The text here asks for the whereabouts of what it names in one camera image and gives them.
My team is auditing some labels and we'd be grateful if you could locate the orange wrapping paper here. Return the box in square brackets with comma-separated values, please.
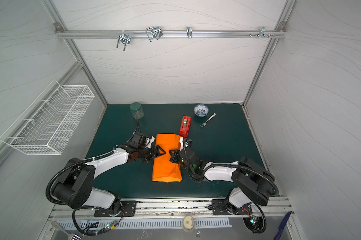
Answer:
[152, 134, 182, 183]

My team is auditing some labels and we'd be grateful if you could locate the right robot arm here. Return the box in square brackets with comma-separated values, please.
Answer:
[169, 147, 279, 209]

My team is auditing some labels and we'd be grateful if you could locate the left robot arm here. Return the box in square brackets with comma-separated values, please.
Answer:
[45, 132, 166, 214]

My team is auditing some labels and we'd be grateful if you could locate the red tape dispenser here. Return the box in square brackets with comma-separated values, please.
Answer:
[179, 116, 191, 138]

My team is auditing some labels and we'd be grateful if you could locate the silver fork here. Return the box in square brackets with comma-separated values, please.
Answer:
[200, 113, 216, 128]

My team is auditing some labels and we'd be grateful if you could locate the green table mat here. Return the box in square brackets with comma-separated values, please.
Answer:
[86, 104, 262, 198]

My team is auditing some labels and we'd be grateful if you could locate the green lid glass jar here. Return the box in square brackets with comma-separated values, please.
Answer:
[129, 102, 144, 120]

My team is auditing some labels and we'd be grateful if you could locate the blue white ceramic bowl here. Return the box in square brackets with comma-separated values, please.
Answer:
[193, 104, 209, 118]

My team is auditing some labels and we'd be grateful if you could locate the round white puck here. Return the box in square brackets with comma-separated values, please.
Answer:
[182, 215, 195, 232]

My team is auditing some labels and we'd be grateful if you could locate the left metal clamp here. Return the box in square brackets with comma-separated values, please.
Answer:
[117, 32, 131, 51]

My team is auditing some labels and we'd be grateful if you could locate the metal clamp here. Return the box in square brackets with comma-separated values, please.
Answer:
[146, 26, 163, 42]
[117, 32, 131, 51]

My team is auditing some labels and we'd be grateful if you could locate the middle metal clamp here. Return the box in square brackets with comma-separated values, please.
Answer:
[146, 26, 163, 42]

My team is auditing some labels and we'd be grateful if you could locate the small metal hook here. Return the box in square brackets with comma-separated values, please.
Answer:
[186, 27, 192, 39]

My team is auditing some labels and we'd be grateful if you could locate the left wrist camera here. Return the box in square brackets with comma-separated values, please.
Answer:
[146, 137, 155, 148]

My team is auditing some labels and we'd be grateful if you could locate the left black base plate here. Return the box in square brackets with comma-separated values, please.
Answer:
[94, 200, 137, 218]

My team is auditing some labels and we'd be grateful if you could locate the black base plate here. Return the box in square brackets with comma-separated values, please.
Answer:
[94, 200, 137, 218]
[207, 199, 252, 216]

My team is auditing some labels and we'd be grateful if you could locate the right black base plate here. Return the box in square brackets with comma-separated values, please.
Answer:
[207, 199, 252, 216]

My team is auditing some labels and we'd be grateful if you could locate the right base cable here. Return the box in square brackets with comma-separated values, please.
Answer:
[242, 202, 267, 234]

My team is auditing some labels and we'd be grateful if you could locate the base cable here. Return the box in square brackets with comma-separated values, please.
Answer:
[242, 202, 267, 234]
[71, 206, 126, 237]

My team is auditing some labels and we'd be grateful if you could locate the left base cable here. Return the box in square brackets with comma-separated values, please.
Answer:
[71, 206, 126, 237]

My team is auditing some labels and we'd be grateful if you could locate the white wire basket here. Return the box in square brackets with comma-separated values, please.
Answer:
[0, 80, 95, 156]

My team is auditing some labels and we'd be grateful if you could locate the blue handled tool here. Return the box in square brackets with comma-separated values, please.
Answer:
[273, 211, 292, 240]

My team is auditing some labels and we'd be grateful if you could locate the aluminium cross rail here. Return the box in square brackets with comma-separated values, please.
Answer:
[56, 29, 286, 39]

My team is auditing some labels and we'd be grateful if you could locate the right metal bracket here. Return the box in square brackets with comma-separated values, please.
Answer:
[248, 27, 275, 39]

